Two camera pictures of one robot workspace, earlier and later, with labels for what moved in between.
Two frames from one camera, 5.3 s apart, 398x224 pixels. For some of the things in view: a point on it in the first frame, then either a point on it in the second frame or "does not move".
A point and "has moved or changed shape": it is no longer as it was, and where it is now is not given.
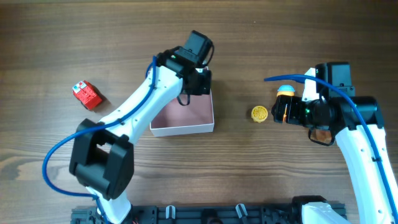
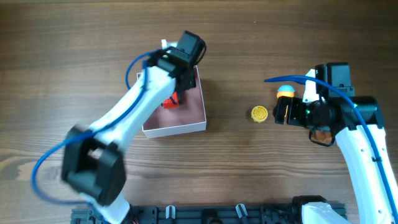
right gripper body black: [290, 109] does not move
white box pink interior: [176, 119] has moved or changed shape
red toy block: [85, 93] to [172, 102]
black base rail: [283, 213] does not move
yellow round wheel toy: [259, 114] does not move
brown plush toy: [321, 135] does not move
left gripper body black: [198, 84] to [183, 87]
